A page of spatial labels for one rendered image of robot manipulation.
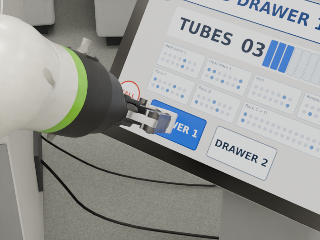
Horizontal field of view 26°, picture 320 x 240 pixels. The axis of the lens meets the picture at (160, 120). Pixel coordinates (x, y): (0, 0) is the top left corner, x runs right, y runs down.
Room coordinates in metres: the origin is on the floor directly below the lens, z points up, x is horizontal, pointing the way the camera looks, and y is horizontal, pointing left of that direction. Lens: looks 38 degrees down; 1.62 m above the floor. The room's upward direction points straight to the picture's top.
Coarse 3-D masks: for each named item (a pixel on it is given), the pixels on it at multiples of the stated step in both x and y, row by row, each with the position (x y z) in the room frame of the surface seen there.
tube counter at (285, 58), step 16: (256, 32) 0.83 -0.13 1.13; (240, 48) 0.82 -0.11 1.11; (256, 48) 0.81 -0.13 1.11; (272, 48) 0.80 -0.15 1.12; (288, 48) 0.80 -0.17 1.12; (304, 48) 0.79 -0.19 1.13; (256, 64) 0.80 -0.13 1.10; (272, 64) 0.79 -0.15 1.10; (288, 64) 0.78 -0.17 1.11; (304, 64) 0.77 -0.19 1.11; (304, 80) 0.76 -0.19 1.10
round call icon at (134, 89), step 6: (120, 78) 0.86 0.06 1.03; (126, 78) 0.86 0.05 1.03; (126, 84) 0.85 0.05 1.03; (132, 84) 0.85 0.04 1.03; (138, 84) 0.84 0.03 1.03; (126, 90) 0.84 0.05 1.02; (132, 90) 0.84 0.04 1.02; (138, 90) 0.84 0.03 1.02; (132, 96) 0.83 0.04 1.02; (138, 96) 0.83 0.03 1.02
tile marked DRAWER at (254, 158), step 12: (216, 132) 0.75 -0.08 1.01; (228, 132) 0.74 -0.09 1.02; (216, 144) 0.74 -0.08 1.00; (228, 144) 0.73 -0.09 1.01; (240, 144) 0.73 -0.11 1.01; (252, 144) 0.72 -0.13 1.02; (264, 144) 0.72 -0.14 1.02; (216, 156) 0.73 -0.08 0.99; (228, 156) 0.72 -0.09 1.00; (240, 156) 0.72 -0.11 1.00; (252, 156) 0.71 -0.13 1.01; (264, 156) 0.70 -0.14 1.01; (240, 168) 0.70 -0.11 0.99; (252, 168) 0.70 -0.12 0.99; (264, 168) 0.69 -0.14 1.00; (264, 180) 0.68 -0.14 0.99
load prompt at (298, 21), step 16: (192, 0) 0.90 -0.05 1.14; (208, 0) 0.89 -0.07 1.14; (224, 0) 0.88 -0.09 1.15; (240, 0) 0.87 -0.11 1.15; (256, 0) 0.86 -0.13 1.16; (272, 0) 0.85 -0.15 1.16; (288, 0) 0.84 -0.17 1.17; (304, 0) 0.83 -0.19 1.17; (240, 16) 0.85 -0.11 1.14; (256, 16) 0.84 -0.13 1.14; (272, 16) 0.84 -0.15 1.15; (288, 16) 0.83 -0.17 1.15; (304, 16) 0.82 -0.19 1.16; (288, 32) 0.81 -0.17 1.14; (304, 32) 0.80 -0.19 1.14
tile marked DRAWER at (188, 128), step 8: (152, 104) 0.81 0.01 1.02; (160, 104) 0.81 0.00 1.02; (168, 104) 0.80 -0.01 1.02; (176, 112) 0.79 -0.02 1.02; (184, 112) 0.79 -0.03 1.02; (176, 120) 0.78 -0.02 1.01; (184, 120) 0.78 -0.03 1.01; (192, 120) 0.77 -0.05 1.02; (200, 120) 0.77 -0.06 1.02; (176, 128) 0.78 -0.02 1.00; (184, 128) 0.77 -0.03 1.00; (192, 128) 0.77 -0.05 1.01; (200, 128) 0.76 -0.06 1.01; (160, 136) 0.78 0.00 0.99; (168, 136) 0.77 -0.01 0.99; (176, 136) 0.77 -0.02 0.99; (184, 136) 0.76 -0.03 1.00; (192, 136) 0.76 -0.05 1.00; (200, 136) 0.75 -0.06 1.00; (184, 144) 0.75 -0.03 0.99; (192, 144) 0.75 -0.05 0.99
